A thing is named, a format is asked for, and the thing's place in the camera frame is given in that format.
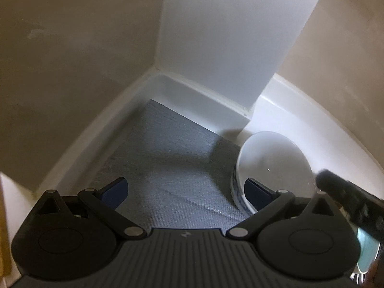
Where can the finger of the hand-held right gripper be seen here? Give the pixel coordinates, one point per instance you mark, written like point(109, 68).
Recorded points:
point(328, 181)

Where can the grey mat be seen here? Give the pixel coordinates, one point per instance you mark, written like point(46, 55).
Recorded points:
point(168, 162)

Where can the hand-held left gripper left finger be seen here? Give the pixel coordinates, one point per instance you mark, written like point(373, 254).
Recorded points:
point(115, 193)

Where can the white lettered bowl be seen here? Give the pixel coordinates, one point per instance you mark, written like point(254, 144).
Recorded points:
point(276, 156)

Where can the light blue plate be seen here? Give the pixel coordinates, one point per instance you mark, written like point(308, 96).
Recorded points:
point(367, 252)

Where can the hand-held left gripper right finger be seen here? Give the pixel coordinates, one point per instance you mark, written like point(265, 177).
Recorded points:
point(256, 193)

